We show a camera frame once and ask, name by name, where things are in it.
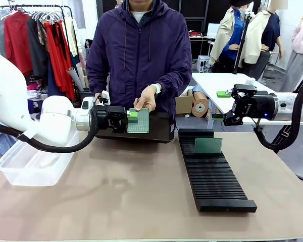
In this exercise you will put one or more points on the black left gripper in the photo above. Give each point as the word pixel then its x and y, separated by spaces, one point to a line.
pixel 111 118

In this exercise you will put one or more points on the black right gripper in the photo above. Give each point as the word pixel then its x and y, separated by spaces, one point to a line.
pixel 255 106

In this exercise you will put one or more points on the green PCB board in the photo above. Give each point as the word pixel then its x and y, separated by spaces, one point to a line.
pixel 208 145
pixel 141 123

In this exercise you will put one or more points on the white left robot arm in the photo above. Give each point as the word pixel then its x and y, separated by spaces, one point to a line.
pixel 27 106

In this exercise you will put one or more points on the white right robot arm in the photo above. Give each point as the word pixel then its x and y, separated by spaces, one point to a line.
pixel 293 103

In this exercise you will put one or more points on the person's left hand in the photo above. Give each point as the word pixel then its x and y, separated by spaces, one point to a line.
pixel 147 99

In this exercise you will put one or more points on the brown cardboard spool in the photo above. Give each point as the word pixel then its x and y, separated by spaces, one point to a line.
pixel 200 107

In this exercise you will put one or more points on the white table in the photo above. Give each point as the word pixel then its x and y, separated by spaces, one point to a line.
pixel 212 83

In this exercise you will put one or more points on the white wristwatch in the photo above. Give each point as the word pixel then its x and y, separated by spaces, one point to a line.
pixel 157 89

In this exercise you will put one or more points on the cardboard box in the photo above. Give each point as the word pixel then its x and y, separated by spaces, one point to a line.
pixel 184 103

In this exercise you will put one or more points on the white plastic crate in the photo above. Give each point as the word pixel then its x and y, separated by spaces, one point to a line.
pixel 204 64

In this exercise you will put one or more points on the person in purple jacket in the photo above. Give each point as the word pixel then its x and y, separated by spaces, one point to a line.
pixel 141 55

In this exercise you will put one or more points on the black tripod pole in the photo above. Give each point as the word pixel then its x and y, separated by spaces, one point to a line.
pixel 242 43

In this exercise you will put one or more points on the beige paper roll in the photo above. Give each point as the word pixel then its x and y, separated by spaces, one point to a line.
pixel 74 78

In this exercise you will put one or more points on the black slotted PCB rack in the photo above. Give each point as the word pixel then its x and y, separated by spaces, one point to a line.
pixel 214 174

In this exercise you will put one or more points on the mannequin beige jacket blue shirt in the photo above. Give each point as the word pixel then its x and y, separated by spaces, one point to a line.
pixel 229 32

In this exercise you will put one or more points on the black tripod legs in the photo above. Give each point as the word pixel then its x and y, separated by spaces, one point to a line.
pixel 288 141

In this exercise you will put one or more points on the mannequin cream and navy top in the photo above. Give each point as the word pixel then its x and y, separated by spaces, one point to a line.
pixel 262 35

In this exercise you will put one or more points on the blue denim garment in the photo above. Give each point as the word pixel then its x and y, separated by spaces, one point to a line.
pixel 53 83

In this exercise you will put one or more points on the red dress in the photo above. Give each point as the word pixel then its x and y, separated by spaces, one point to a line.
pixel 59 58

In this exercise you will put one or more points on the mannequin pink sweater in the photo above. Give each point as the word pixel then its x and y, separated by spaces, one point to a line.
pixel 299 50

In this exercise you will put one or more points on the cream garment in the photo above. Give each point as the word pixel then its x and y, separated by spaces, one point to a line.
pixel 73 37

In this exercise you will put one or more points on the white undershirt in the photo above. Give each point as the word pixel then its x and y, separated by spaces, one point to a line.
pixel 139 15

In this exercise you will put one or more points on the clear plastic box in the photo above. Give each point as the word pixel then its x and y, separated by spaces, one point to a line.
pixel 30 169

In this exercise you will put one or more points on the dark grey garment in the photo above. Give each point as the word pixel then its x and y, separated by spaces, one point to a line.
pixel 38 48

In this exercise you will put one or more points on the red shirt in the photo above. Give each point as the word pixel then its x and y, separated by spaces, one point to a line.
pixel 17 43

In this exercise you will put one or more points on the light blue cloth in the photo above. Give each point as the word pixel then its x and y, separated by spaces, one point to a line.
pixel 0 143

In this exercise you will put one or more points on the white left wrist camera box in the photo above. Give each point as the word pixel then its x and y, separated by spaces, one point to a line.
pixel 104 94

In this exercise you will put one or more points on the black metal clothes rail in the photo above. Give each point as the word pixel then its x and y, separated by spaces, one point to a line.
pixel 65 30

